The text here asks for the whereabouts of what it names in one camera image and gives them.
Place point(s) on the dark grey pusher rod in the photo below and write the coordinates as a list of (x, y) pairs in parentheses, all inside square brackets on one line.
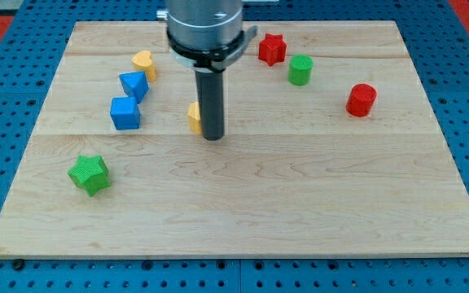
[(211, 105)]

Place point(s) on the black clamp ring mount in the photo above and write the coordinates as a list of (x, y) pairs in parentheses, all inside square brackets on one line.
[(212, 60)]

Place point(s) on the yellow hexagon block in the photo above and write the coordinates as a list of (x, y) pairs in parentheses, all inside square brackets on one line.
[(194, 118)]

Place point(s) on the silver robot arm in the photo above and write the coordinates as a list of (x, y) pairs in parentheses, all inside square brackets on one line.
[(207, 36)]

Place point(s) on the red star block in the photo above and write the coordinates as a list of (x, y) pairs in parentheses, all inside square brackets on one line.
[(272, 49)]

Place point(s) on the yellow heart block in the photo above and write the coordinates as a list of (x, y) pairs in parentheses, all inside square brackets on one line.
[(143, 62)]

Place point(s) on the blue triangle block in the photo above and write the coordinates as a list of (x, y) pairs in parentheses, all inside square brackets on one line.
[(135, 84)]

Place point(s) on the green cylinder block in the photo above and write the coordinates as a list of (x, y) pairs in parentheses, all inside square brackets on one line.
[(300, 68)]

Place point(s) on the blue cube block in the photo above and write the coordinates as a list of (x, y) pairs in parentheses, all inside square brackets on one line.
[(125, 113)]

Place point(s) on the wooden board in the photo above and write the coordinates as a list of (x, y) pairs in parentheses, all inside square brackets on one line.
[(294, 177)]

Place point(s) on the green star block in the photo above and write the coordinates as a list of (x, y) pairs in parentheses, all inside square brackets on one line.
[(90, 173)]

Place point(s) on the red cylinder block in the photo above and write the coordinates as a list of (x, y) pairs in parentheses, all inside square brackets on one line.
[(361, 100)]

